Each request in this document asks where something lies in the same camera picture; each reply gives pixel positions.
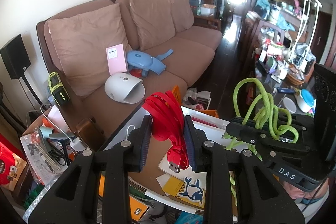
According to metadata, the green cord lanyard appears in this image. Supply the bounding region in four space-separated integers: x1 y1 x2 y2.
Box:
223 77 300 162

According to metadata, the blue whale sticker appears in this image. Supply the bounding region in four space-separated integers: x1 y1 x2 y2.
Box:
178 177 205 206

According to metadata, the yellow checkered envelope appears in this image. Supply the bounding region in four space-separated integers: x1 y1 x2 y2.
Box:
162 177 185 197

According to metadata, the red ribbon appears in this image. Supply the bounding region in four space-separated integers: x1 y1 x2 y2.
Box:
142 91 189 172

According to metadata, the right hand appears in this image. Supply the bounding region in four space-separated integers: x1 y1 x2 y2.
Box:
281 178 329 200

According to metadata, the white cardboard box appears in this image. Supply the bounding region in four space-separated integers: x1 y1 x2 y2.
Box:
94 102 230 214

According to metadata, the orange WD box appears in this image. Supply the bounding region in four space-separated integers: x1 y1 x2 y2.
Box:
97 174 154 223

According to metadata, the blue tissue pack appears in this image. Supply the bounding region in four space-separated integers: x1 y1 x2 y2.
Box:
175 212 203 224

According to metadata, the white helmet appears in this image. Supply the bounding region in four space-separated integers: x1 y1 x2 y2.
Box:
104 73 146 104

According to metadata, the orange plastic crate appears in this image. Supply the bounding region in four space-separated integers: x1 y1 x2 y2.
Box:
172 85 219 118

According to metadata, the green black lantern device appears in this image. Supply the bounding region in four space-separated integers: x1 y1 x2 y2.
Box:
48 72 70 106

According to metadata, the blue plush toy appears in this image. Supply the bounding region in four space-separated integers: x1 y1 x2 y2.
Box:
126 49 174 77

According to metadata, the brown sofa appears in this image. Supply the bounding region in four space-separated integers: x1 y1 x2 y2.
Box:
36 0 224 140

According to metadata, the pink booklet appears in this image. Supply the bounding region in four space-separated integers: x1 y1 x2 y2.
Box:
106 44 128 75

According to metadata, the red collection gift box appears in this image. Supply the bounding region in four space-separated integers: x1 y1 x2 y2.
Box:
0 143 27 192

